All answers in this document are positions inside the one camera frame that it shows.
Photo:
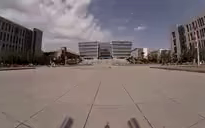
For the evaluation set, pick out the wide pale stone steps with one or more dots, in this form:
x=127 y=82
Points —
x=105 y=62

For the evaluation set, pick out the wide banded glass building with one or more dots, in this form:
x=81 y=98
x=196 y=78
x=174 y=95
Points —
x=105 y=50

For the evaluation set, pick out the grey paved plaza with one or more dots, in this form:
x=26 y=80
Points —
x=103 y=86

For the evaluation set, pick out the low brown building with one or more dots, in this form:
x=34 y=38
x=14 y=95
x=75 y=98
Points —
x=68 y=56

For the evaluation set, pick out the small white building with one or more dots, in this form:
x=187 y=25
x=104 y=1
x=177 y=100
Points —
x=140 y=52

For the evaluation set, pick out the low pale building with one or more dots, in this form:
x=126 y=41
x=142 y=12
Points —
x=161 y=52

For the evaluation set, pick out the robot's own part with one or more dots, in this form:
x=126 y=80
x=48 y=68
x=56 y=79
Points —
x=66 y=122
x=134 y=123

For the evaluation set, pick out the row of trees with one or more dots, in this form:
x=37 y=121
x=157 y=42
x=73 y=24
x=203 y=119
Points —
x=171 y=57
x=23 y=58

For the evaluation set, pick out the low raised border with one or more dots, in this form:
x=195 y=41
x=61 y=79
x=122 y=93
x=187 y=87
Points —
x=186 y=69
x=10 y=68

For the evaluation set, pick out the dark grey office building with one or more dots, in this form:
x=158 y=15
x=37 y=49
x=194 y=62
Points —
x=10 y=36

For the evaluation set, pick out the pole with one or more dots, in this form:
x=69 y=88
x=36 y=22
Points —
x=198 y=50

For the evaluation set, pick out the pale gridded office building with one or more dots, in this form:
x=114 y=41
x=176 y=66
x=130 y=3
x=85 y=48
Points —
x=200 y=35

